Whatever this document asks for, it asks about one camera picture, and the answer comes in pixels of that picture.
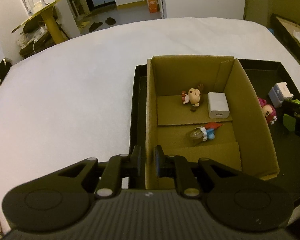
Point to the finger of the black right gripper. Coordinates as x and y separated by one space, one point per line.
291 109

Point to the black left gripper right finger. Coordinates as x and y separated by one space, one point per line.
191 179

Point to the orange cardboard box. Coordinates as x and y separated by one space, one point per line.
153 6

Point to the pink-haired doll figurine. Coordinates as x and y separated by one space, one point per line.
269 111

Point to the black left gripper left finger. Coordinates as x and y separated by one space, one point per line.
104 179

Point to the black framed box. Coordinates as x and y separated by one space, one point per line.
288 32

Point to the black slipper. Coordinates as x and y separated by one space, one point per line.
94 26
110 21

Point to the black slipper right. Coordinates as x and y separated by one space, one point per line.
110 21

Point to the round gold side table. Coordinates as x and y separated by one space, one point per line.
47 15

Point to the black slipper left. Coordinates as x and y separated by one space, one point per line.
94 26

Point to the blue smurf figurine with jar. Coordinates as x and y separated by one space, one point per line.
203 133

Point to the white power adapter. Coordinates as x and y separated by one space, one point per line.
217 105

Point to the brown-haired doll figurine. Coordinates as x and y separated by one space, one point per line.
193 96

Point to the green hexagonal box toy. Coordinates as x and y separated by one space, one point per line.
288 121

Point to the brown cardboard box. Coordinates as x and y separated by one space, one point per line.
243 142

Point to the lavender white cube toy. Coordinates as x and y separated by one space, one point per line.
279 93

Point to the black shallow tray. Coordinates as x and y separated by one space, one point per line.
261 74

